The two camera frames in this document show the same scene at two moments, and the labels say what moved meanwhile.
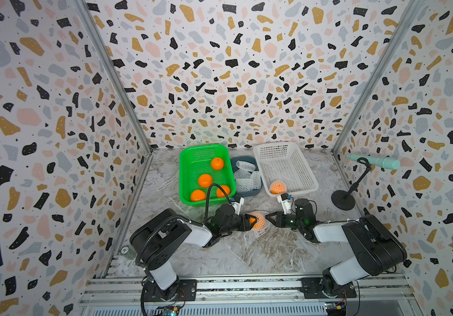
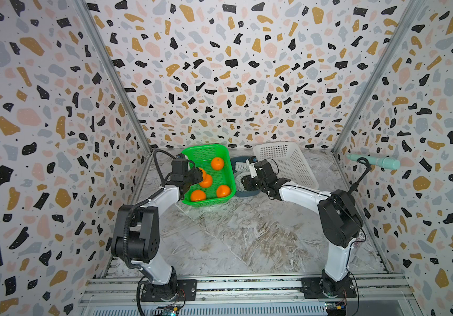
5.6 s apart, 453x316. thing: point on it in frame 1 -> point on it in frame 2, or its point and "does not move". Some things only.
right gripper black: [281, 220] -> [248, 182]
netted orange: [226, 189] does not move
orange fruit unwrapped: [217, 163] does not move
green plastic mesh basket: [201, 166] does not move
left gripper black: [250, 218] -> [199, 174]
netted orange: [205, 180] does not move
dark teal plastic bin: [248, 158] does not move
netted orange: [198, 195] does not move
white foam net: [261, 219] -> [241, 169]
